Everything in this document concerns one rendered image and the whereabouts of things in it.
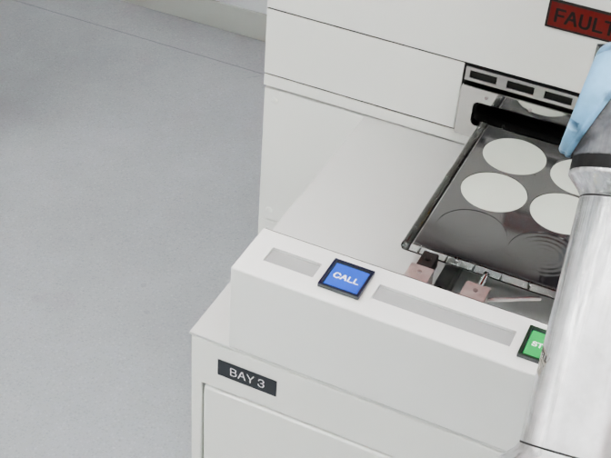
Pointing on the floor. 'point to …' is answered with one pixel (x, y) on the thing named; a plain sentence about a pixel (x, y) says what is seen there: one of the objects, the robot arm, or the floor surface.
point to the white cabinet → (299, 416)
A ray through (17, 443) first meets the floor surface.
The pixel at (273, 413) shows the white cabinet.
